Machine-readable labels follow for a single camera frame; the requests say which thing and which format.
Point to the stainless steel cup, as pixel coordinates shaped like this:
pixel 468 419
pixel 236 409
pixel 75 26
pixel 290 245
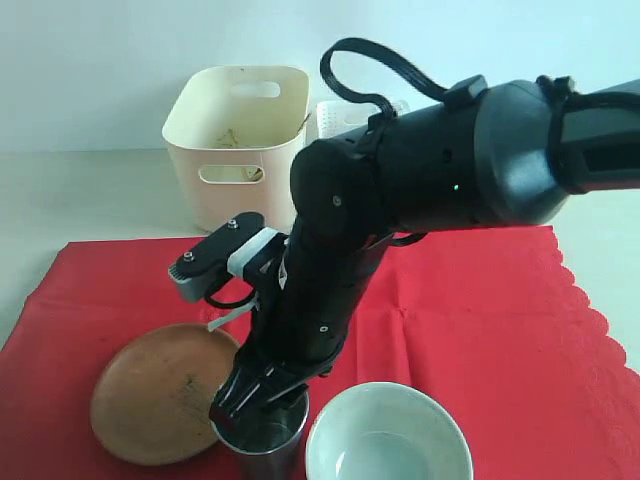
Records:
pixel 265 444

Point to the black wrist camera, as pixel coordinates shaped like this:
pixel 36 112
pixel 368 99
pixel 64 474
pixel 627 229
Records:
pixel 232 251

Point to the cream plastic bin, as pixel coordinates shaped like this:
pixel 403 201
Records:
pixel 265 105

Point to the white perforated plastic basket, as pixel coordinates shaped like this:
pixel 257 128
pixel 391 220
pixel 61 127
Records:
pixel 335 117

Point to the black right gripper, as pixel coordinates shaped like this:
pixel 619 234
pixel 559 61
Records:
pixel 301 324

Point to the brown wooden plate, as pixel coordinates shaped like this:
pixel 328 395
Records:
pixel 151 404

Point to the steel table knife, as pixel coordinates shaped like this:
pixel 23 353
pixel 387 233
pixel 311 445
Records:
pixel 303 123

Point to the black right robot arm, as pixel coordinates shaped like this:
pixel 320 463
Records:
pixel 509 155

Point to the pale green ceramic bowl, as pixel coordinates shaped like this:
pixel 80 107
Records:
pixel 386 430

